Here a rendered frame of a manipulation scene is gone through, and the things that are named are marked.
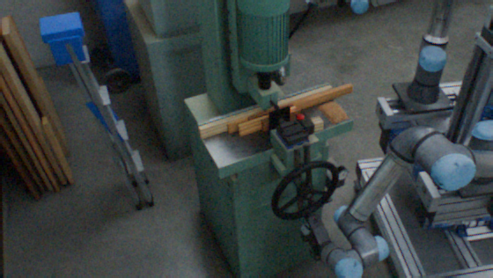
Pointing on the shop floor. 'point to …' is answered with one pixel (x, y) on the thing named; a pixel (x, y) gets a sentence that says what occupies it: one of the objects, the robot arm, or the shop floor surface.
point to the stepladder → (94, 97)
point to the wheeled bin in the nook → (115, 46)
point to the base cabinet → (252, 220)
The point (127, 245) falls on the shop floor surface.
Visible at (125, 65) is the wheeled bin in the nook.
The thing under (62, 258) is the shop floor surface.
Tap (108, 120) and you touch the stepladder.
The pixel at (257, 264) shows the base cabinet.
